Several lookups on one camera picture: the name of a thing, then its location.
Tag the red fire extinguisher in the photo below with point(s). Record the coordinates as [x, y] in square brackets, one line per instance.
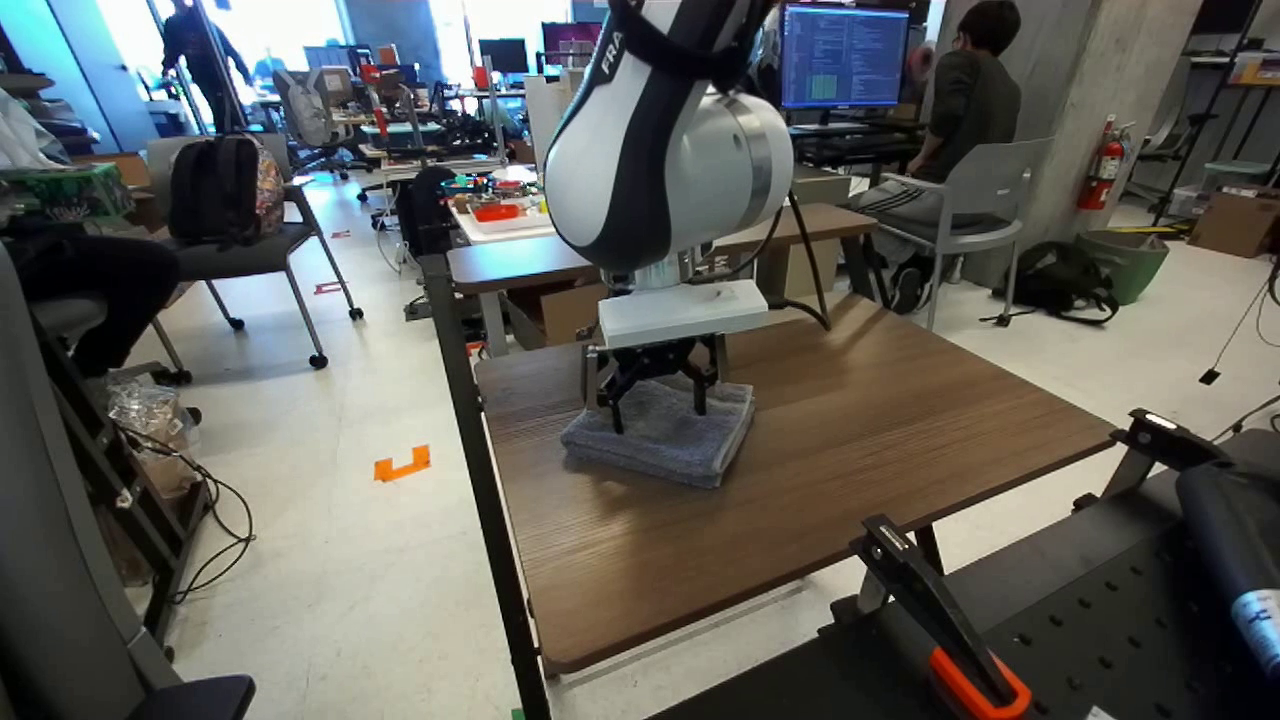
[1104, 165]

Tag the green bin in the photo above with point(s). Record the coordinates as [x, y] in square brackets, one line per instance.
[1128, 262]

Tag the green box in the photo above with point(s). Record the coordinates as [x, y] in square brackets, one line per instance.
[70, 190]

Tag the row of monitors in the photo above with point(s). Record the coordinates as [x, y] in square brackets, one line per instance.
[570, 42]

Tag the person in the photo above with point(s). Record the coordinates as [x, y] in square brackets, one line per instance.
[203, 55]
[965, 110]
[90, 275]

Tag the white table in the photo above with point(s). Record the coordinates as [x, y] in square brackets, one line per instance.
[500, 228]

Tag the monitor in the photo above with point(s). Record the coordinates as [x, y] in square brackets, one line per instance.
[843, 55]

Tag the black office chair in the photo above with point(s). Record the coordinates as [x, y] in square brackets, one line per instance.
[425, 210]

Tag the black rack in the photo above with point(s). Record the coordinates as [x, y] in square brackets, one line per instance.
[130, 500]

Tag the grey chair on castors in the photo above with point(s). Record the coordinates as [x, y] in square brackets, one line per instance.
[260, 258]

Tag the grey folded towel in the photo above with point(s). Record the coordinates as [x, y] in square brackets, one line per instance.
[665, 445]

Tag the brown table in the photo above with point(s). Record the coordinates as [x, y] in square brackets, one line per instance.
[520, 262]

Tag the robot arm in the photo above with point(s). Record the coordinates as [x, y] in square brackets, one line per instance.
[640, 130]

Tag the red tray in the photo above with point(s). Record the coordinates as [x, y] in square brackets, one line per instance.
[495, 212]

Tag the clear plastic bag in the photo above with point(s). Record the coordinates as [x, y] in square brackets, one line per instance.
[150, 420]

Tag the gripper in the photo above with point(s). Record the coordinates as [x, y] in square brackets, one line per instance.
[655, 356]

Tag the black patterned backpack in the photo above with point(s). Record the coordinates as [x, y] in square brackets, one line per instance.
[222, 190]

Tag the black shelf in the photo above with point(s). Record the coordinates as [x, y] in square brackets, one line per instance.
[1225, 80]

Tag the cardboard box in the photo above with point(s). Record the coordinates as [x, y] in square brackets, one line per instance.
[560, 315]
[1238, 222]

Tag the grey office chair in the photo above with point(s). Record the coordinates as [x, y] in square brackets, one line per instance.
[308, 115]
[50, 560]

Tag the black metal frame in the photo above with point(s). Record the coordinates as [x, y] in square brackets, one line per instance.
[478, 470]

